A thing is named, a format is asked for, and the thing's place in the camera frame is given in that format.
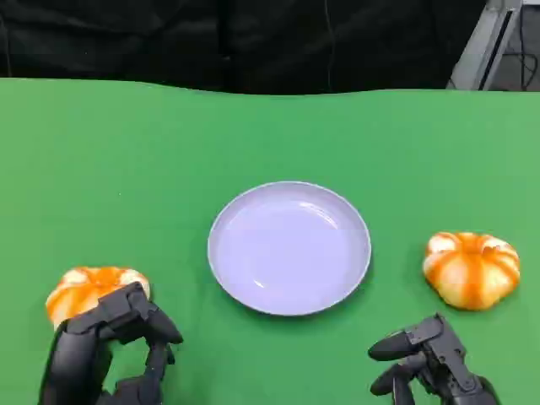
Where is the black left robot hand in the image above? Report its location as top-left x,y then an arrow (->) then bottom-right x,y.
40,281 -> 185,405

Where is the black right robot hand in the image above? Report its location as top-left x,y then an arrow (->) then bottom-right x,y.
367,312 -> 503,405

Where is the orange white toy bread roll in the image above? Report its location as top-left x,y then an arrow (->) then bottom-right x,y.
45,265 -> 152,332
423,230 -> 521,312

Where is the lilac plate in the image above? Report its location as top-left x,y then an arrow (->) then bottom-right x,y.
207,181 -> 373,317

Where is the green table cloth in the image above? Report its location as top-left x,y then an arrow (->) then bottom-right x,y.
0,77 -> 540,405

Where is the black cable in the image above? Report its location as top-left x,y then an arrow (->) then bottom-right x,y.
517,8 -> 540,89

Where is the white table frame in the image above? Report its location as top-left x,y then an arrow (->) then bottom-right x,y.
445,0 -> 540,91

